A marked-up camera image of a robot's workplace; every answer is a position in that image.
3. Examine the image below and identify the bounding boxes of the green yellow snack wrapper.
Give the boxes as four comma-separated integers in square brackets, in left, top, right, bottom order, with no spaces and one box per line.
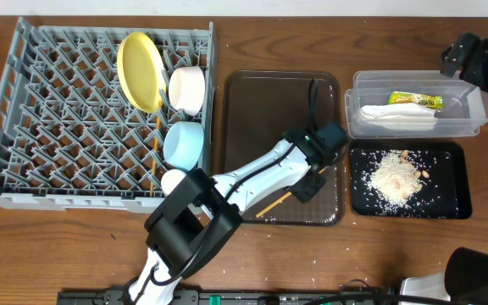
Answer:
[388,91,444,110]

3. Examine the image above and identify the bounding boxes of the white paper napkin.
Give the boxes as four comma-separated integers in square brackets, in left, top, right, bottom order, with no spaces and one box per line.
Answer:
[358,103,437,131]

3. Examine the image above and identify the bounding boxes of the rice food waste pile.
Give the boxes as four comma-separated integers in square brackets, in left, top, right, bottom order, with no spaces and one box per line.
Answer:
[361,150,430,214]

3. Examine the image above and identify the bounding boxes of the light blue bowl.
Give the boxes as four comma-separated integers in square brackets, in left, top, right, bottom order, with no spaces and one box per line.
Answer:
[163,121,204,171]

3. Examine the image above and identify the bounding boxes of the white plastic cup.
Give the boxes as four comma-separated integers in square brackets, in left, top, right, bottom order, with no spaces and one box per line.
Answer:
[160,169,186,196]

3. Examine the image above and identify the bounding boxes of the pink white bowl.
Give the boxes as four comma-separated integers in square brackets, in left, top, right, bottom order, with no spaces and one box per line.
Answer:
[169,66,206,116]

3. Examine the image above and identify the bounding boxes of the yellow round plate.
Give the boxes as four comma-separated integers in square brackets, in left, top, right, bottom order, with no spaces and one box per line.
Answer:
[116,31,167,114]

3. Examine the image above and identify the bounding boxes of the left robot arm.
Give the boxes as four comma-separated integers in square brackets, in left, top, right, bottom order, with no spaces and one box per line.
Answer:
[126,122,348,304]

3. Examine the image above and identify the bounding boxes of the clear plastic waste bin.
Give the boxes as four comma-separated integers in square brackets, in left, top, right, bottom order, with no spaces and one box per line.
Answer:
[345,70,488,139]

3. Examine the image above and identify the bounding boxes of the grey plastic dishwasher rack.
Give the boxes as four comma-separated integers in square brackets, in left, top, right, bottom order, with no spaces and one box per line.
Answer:
[0,19,218,214]

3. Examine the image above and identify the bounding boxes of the black rectangular tray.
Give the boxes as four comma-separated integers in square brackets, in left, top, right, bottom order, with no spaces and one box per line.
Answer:
[349,139,472,219]

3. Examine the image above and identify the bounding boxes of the dark brown serving tray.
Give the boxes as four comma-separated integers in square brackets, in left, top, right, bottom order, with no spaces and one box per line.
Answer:
[219,70,345,226]

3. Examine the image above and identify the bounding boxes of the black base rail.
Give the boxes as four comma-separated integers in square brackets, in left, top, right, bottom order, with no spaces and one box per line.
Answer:
[55,288,398,305]

